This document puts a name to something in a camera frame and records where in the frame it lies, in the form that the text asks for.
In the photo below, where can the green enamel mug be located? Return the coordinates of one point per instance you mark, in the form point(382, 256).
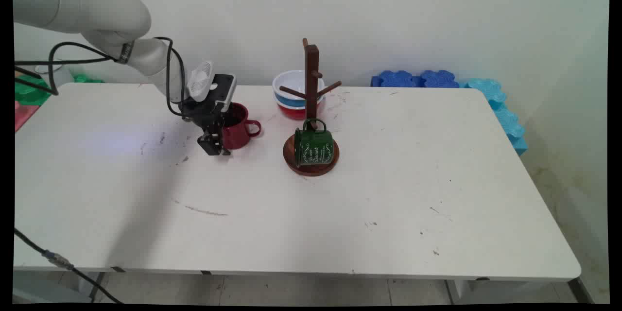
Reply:
point(313, 148)

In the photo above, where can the red enamel mug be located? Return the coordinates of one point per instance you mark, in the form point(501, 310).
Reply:
point(240, 136)

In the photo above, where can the light blue foam mat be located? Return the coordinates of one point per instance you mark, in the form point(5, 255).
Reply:
point(505, 116)

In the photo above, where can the grey table leg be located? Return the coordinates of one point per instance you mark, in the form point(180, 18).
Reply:
point(580, 290)
point(95, 286)
point(456, 291)

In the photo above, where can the grey black wrist camera box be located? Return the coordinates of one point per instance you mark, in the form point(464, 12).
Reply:
point(222, 90)

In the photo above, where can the red bowl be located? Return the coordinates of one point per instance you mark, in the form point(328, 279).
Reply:
point(291, 112)

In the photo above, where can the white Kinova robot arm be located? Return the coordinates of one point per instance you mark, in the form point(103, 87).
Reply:
point(97, 9)

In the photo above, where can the dark blue foam mat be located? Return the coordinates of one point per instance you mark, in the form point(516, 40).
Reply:
point(398, 79)

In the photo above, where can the white bowl with blue band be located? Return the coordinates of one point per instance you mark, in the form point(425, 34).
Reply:
point(291, 82)

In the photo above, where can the translucent plastic container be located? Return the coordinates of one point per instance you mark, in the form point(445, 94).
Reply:
point(60, 77)

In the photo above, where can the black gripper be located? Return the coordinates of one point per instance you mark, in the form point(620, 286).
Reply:
point(204, 114)

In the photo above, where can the white vented oval cover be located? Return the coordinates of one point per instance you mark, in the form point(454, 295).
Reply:
point(200, 81)

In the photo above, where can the red foam mat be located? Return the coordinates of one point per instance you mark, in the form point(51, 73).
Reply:
point(22, 116)

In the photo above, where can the dark wooden mug tree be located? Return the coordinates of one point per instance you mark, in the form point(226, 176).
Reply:
point(311, 73)

